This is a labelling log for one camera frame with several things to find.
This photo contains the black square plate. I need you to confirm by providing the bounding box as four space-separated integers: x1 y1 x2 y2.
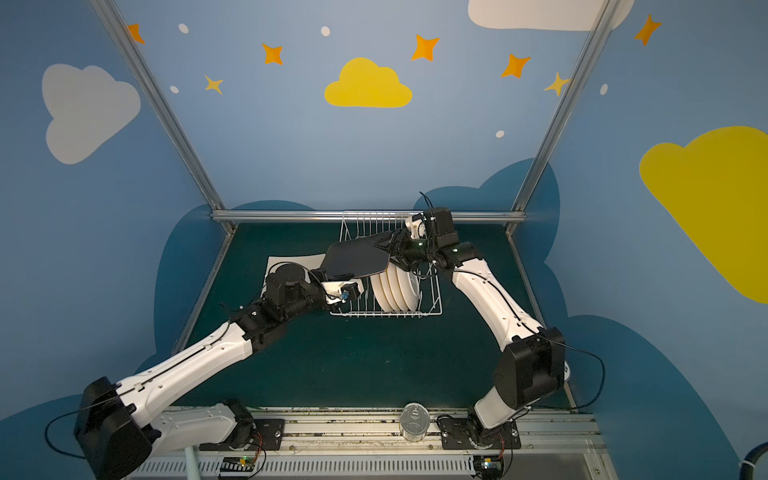
320 233 390 279

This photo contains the white round plate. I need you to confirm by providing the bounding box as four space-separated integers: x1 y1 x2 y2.
387 263 411 311
380 270 401 312
370 275 392 313
397 269 420 311

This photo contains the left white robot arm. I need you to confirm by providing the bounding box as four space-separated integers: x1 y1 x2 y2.
73 262 362 479

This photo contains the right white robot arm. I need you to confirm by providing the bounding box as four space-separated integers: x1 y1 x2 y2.
374 207 567 430

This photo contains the left circuit board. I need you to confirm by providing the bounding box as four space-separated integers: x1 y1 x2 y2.
217 456 256 479

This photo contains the circuit board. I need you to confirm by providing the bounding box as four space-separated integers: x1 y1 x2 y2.
217 456 256 479
472 456 504 480

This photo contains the right circuit board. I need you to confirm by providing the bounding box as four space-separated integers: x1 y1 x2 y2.
472 456 504 480

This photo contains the white wire dish rack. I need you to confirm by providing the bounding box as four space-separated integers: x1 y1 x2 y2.
336 218 442 318

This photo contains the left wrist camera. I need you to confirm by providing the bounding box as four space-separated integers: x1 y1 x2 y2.
321 279 365 306

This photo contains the aluminium frame rail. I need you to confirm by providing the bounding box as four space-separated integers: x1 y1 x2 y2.
211 210 526 223

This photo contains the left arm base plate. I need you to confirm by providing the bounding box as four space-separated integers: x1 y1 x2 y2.
199 418 285 451

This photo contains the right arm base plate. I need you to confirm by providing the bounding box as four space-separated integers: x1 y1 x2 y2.
435 415 521 451

